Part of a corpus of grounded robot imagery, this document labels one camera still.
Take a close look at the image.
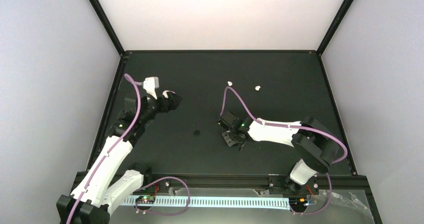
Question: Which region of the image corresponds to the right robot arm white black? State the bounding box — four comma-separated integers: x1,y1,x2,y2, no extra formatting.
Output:
217,111,348,195

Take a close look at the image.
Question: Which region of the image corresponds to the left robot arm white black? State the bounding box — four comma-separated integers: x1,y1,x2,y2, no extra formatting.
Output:
56,91,182,224

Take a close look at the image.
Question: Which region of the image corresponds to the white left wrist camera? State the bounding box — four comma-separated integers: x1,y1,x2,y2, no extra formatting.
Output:
142,76,160,100

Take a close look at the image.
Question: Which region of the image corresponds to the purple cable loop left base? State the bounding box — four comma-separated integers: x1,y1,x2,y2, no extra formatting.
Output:
134,176,191,217

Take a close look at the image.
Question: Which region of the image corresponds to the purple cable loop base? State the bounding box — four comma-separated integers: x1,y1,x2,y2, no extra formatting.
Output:
289,173,333,216
134,176,191,217

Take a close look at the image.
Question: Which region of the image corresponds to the white slotted cable duct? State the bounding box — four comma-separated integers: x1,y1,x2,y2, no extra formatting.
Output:
121,195,291,210

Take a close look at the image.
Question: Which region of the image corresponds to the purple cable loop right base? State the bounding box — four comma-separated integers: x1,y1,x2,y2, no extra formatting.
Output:
289,173,333,216

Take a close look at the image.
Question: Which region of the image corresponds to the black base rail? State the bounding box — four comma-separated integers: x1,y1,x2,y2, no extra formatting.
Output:
74,172,369,190

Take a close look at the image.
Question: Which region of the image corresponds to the black frame post left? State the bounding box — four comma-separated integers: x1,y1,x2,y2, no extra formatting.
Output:
88,0,125,56

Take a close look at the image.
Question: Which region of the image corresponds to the black frame post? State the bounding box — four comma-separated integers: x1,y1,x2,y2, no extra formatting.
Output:
316,0,354,56
88,0,125,56

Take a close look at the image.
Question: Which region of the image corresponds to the black frame post right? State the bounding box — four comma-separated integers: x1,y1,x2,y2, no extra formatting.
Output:
316,0,354,56

